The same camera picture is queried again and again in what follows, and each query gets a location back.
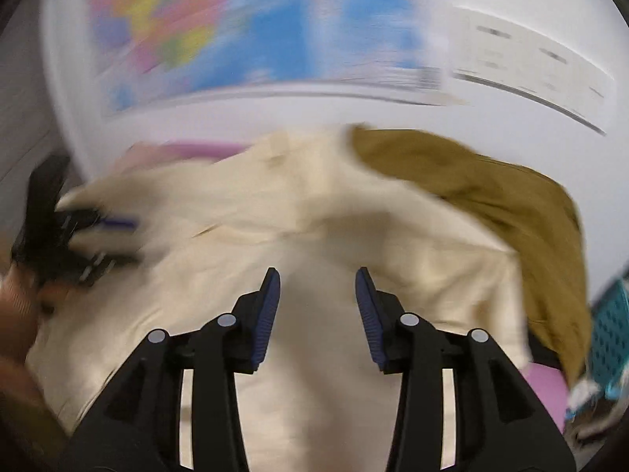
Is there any cream yellow jacket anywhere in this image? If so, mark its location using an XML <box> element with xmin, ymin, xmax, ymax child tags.
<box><xmin>28</xmin><ymin>133</ymin><xmax>531</xmax><ymax>471</ymax></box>

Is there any person's left hand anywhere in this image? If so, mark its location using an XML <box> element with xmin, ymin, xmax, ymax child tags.
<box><xmin>1</xmin><ymin>263</ymin><xmax>68</xmax><ymax>361</ymax></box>

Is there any pink daisy bed sheet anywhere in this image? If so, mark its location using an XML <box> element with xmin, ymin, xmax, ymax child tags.
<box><xmin>112</xmin><ymin>142</ymin><xmax>568</xmax><ymax>431</ymax></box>

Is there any teal perforated plastic basket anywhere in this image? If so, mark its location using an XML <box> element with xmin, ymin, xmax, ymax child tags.
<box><xmin>587</xmin><ymin>279</ymin><xmax>628</xmax><ymax>401</ymax></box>

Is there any olive green garment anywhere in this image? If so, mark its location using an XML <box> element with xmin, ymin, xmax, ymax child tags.
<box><xmin>350</xmin><ymin>126</ymin><xmax>592</xmax><ymax>386</ymax></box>

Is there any colourful wall map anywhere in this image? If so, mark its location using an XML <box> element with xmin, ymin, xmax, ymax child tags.
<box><xmin>88</xmin><ymin>0</ymin><xmax>447</xmax><ymax>114</ymax></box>

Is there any white wall socket panel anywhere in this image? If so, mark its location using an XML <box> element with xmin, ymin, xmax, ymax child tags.
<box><xmin>452</xmin><ymin>7</ymin><xmax>616</xmax><ymax>135</ymax></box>

